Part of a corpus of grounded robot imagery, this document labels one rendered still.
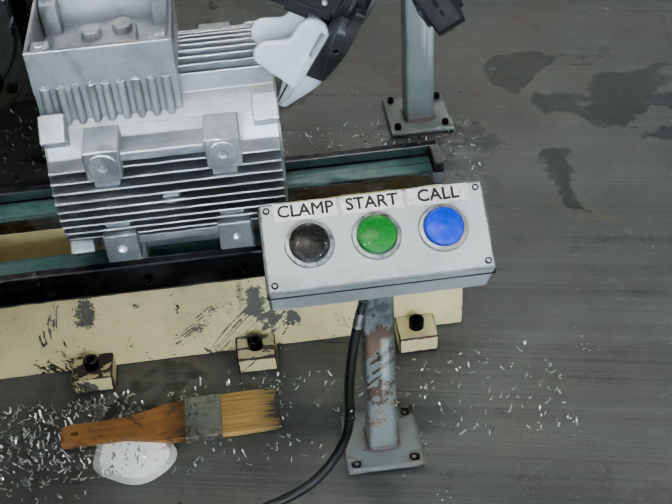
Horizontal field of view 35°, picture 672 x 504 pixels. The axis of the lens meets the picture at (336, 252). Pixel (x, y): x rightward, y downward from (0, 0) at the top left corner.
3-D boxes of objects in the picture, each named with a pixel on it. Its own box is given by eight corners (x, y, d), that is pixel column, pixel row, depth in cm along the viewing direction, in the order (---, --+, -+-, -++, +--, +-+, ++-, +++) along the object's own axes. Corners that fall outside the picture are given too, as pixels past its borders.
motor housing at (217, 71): (77, 295, 98) (26, 122, 85) (89, 170, 112) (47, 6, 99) (296, 269, 99) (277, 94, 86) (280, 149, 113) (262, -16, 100)
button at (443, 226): (425, 253, 80) (427, 246, 78) (419, 215, 81) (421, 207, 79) (464, 248, 80) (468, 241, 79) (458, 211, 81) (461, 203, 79)
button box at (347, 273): (269, 313, 83) (266, 294, 78) (259, 226, 85) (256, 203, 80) (488, 286, 84) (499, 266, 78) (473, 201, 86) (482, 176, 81)
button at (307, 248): (291, 269, 80) (291, 262, 78) (287, 231, 80) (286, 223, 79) (332, 264, 80) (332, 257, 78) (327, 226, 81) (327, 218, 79)
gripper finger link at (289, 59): (229, 84, 89) (276, -9, 84) (294, 107, 91) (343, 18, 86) (231, 105, 87) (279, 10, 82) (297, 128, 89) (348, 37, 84)
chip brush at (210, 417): (61, 462, 99) (59, 456, 98) (64, 420, 102) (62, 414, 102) (282, 430, 100) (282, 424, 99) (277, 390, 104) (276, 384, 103)
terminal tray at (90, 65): (42, 130, 91) (21, 56, 86) (52, 64, 99) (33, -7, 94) (184, 115, 91) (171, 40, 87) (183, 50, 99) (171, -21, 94)
